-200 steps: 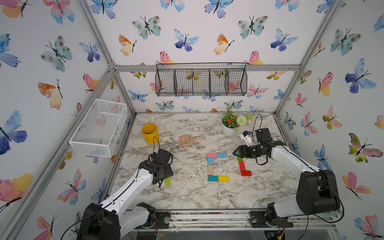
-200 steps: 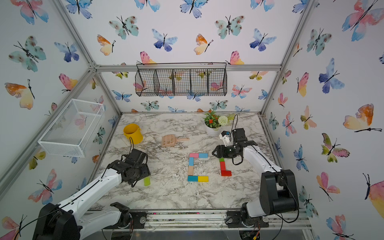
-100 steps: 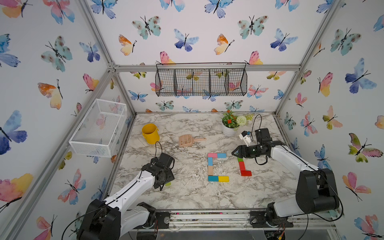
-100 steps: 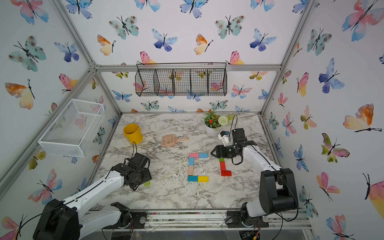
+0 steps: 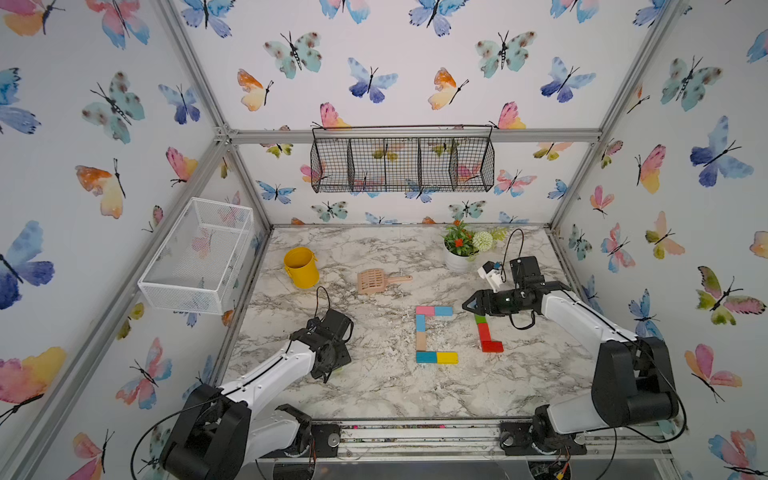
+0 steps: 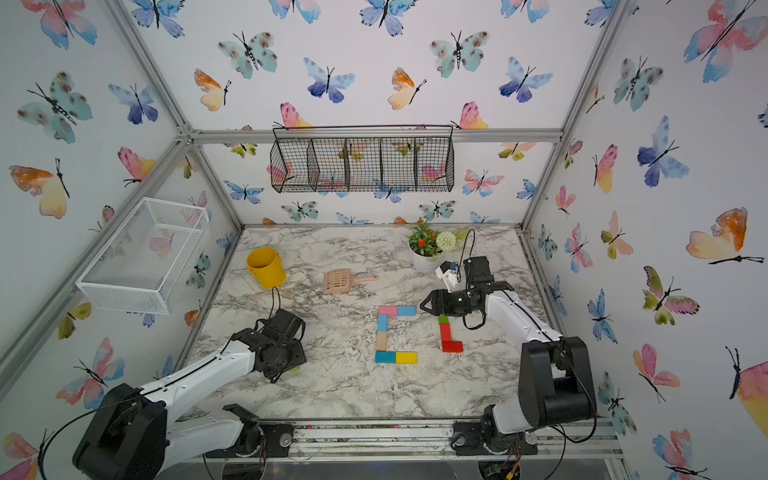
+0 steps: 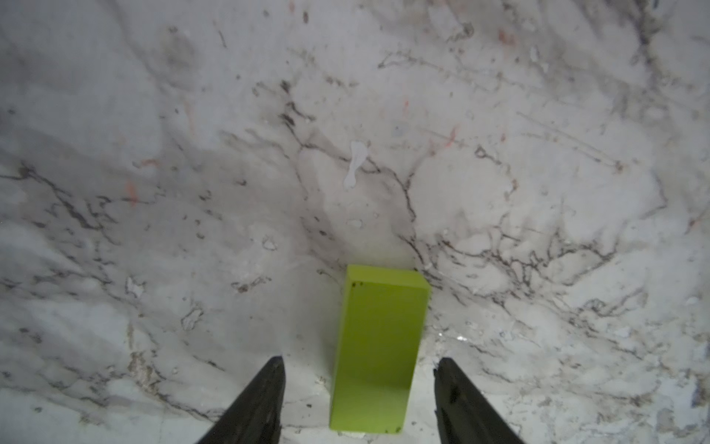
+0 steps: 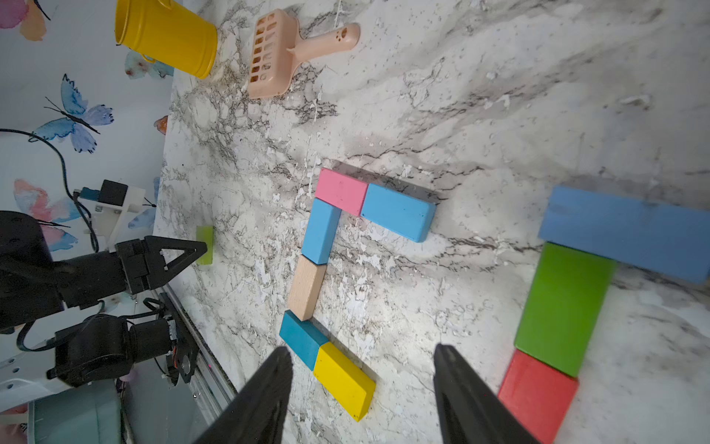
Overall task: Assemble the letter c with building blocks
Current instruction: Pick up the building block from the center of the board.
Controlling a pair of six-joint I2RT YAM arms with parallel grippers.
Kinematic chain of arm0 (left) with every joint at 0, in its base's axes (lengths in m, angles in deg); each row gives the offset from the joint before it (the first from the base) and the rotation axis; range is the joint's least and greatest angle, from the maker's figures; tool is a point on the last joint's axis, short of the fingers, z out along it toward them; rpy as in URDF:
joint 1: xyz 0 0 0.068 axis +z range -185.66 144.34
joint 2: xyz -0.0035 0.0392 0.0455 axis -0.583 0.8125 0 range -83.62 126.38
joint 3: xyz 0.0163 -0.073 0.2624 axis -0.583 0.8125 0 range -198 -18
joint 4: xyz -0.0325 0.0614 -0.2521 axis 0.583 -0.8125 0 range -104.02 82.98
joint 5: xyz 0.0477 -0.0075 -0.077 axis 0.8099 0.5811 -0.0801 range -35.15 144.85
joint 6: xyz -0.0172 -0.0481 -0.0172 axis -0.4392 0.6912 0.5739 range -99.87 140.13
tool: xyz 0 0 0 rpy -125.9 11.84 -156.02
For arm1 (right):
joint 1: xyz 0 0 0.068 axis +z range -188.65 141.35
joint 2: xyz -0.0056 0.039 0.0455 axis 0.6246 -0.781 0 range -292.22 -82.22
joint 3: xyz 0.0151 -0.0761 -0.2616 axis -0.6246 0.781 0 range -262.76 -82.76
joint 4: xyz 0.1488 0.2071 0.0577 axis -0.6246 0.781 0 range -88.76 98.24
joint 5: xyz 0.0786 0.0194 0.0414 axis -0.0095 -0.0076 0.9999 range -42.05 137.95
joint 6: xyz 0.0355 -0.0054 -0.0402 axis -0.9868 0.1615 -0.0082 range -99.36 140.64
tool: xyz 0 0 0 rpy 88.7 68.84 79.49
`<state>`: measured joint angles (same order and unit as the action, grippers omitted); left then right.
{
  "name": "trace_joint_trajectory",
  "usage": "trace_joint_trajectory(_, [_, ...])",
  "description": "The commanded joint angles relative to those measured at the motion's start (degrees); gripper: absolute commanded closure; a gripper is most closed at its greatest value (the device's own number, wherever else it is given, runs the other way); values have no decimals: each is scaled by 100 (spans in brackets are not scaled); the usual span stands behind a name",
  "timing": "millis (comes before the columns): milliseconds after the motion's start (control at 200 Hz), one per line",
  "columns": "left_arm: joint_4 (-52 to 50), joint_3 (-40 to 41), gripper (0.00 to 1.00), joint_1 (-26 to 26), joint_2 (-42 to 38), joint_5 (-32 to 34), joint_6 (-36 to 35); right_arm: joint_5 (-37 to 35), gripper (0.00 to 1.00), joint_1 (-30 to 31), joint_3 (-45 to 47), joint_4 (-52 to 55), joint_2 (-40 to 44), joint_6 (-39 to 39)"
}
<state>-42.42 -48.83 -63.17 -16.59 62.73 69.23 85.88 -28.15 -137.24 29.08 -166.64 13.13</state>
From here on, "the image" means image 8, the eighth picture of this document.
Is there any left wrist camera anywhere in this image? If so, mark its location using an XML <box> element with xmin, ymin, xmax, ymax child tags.
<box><xmin>78</xmin><ymin>179</ymin><xmax>146</xmax><ymax>251</ymax></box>

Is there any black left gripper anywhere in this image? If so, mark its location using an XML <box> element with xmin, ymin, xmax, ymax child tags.
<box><xmin>55</xmin><ymin>236</ymin><xmax>208</xmax><ymax>308</ymax></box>

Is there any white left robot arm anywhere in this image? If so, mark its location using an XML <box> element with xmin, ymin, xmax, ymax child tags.
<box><xmin>1</xmin><ymin>211</ymin><xmax>208</xmax><ymax>411</ymax></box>

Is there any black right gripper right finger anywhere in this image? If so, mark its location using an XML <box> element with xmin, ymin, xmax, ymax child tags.
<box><xmin>434</xmin><ymin>344</ymin><xmax>536</xmax><ymax>443</ymax></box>

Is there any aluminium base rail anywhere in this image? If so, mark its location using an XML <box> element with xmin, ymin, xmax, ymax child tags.
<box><xmin>122</xmin><ymin>286</ymin><xmax>237</xmax><ymax>443</ymax></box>

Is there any light blue building block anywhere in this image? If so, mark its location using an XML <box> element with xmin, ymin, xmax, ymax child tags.
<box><xmin>301</xmin><ymin>199</ymin><xmax>341</xmax><ymax>266</ymax></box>

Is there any small yellow building block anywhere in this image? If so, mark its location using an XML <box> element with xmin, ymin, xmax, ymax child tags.
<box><xmin>314</xmin><ymin>342</ymin><xmax>376</xmax><ymax>422</ymax></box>

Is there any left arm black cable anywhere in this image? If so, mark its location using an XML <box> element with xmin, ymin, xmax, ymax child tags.
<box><xmin>0</xmin><ymin>128</ymin><xmax>101</xmax><ymax>253</ymax></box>

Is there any yellow cup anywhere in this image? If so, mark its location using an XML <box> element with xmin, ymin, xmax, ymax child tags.
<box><xmin>115</xmin><ymin>0</ymin><xmax>218</xmax><ymax>79</ymax></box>

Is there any pink building block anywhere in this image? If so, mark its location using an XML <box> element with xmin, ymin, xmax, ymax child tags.
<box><xmin>315</xmin><ymin>168</ymin><xmax>369</xmax><ymax>216</ymax></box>

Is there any light green building block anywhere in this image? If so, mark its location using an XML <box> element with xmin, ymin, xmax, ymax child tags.
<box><xmin>195</xmin><ymin>225</ymin><xmax>216</xmax><ymax>266</ymax></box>

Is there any beige plastic slotted scoop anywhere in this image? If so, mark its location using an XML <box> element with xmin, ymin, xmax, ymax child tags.
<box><xmin>247</xmin><ymin>9</ymin><xmax>361</xmax><ymax>100</ymax></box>

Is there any red building block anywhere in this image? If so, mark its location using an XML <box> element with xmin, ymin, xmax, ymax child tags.
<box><xmin>498</xmin><ymin>350</ymin><xmax>580</xmax><ymax>443</ymax></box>

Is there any pale blue building block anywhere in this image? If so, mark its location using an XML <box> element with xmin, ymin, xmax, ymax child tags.
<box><xmin>538</xmin><ymin>186</ymin><xmax>709</xmax><ymax>284</ymax></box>

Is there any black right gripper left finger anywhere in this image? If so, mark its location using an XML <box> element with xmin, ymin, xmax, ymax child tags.
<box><xmin>196</xmin><ymin>346</ymin><xmax>293</xmax><ymax>444</ymax></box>

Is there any natural wood building block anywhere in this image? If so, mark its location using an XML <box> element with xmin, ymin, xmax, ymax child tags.
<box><xmin>288</xmin><ymin>255</ymin><xmax>327</xmax><ymax>321</ymax></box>

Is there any sky blue short block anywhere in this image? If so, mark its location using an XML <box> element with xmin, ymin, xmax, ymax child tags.
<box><xmin>361</xmin><ymin>184</ymin><xmax>436</xmax><ymax>242</ymax></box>

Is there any teal building block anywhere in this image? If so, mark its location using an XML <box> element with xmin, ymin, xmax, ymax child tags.
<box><xmin>279</xmin><ymin>310</ymin><xmax>329</xmax><ymax>371</ymax></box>

